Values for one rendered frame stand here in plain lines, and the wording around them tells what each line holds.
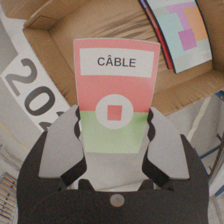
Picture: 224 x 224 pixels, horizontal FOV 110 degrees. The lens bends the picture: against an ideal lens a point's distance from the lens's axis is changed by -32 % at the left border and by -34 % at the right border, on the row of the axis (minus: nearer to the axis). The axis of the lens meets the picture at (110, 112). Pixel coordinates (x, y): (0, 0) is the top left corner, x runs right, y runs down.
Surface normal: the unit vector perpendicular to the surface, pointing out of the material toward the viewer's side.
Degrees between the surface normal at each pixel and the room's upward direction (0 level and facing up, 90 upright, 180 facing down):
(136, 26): 2
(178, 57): 0
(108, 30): 2
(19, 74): 10
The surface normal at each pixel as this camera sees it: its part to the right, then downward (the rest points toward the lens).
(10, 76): 0.14, 0.48
